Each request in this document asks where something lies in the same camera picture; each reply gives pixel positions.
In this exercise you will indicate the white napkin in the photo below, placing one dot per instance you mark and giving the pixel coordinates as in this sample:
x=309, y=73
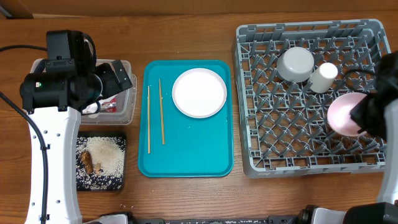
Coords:
x=93, y=108

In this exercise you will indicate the grey dish rack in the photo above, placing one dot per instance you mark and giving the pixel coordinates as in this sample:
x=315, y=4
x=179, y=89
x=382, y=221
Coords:
x=283, y=126

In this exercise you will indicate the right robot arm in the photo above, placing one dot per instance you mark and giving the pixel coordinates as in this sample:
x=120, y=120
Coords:
x=385, y=209

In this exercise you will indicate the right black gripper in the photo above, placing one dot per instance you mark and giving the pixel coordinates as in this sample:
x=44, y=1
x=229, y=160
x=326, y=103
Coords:
x=358, y=114

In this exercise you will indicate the clear plastic bin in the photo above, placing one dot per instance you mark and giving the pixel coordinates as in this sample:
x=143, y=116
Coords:
x=69, y=90

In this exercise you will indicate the white rice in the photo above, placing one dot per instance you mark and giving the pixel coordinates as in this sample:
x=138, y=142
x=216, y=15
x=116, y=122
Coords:
x=107, y=155

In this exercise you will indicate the large white plate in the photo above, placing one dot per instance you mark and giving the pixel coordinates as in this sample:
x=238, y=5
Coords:
x=199, y=93

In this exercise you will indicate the black plastic tray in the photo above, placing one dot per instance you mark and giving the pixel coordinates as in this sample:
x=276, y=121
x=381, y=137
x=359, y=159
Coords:
x=102, y=183

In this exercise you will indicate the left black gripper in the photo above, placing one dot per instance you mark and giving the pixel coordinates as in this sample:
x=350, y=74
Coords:
x=113, y=86

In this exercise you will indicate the brown food scrap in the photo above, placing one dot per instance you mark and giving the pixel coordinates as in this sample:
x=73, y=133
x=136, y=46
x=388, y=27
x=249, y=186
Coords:
x=87, y=162

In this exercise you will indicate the small white dish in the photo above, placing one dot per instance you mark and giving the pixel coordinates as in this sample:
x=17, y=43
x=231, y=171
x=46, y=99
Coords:
x=339, y=117

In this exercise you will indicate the white cup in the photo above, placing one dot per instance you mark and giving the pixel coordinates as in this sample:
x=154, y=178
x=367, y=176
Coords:
x=323, y=77

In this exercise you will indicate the pale green bowl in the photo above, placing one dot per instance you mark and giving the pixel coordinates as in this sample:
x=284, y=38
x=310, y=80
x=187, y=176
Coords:
x=295, y=64

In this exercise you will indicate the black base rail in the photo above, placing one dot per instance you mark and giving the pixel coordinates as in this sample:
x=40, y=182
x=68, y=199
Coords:
x=128, y=217

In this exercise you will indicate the red snack wrapper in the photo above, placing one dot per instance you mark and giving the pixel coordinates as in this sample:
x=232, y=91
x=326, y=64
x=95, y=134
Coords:
x=109, y=106

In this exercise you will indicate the teal plastic tray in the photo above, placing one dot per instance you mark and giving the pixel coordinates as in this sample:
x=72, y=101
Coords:
x=194, y=147

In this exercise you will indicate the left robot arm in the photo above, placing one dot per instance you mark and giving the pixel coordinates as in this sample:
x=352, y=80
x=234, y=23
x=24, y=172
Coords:
x=60, y=132

